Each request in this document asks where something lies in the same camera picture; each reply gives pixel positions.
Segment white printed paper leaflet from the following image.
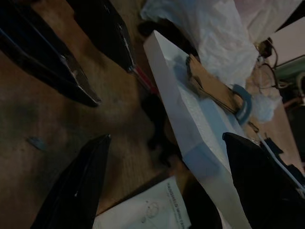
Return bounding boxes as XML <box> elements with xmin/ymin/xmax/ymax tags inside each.
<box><xmin>91</xmin><ymin>176</ymin><xmax>191</xmax><ymax>229</ymax></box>

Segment pale blue plastic bag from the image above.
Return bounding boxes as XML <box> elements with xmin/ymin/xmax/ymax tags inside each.
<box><xmin>252</xmin><ymin>94</ymin><xmax>283</xmax><ymax>123</ymax></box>

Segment thin brown wire bundle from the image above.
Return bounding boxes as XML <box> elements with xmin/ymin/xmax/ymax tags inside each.
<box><xmin>256</xmin><ymin>37</ymin><xmax>289</xmax><ymax>91</ymax></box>

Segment white plastic bag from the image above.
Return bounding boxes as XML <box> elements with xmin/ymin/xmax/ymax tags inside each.
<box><xmin>140</xmin><ymin>0</ymin><xmax>305</xmax><ymax>83</ymax></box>

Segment red thin stick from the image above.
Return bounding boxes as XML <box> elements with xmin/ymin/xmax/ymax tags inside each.
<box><xmin>130</xmin><ymin>67</ymin><xmax>158</xmax><ymax>94</ymax></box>

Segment brown cardboard piece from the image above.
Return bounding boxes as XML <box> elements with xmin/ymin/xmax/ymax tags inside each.
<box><xmin>185</xmin><ymin>54</ymin><xmax>241</xmax><ymax>113</ymax></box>

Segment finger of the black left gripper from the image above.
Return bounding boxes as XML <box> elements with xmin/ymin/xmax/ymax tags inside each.
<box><xmin>68</xmin><ymin>0</ymin><xmax>136</xmax><ymax>73</ymax></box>
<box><xmin>0</xmin><ymin>0</ymin><xmax>102</xmax><ymax>108</ymax></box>

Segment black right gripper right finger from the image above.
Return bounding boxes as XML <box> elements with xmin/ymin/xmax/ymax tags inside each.
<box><xmin>222</xmin><ymin>132</ymin><xmax>305</xmax><ymax>229</ymax></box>

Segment blue plastic clip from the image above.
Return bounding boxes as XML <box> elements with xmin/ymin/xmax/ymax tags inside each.
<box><xmin>231</xmin><ymin>83</ymin><xmax>253</xmax><ymax>126</ymax></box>

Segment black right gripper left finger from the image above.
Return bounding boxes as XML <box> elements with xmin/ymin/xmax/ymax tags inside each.
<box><xmin>30</xmin><ymin>133</ymin><xmax>112</xmax><ymax>229</ymax></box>

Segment white foam board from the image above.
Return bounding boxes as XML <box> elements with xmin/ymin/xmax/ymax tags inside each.
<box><xmin>143</xmin><ymin>30</ymin><xmax>251</xmax><ymax>229</ymax></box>

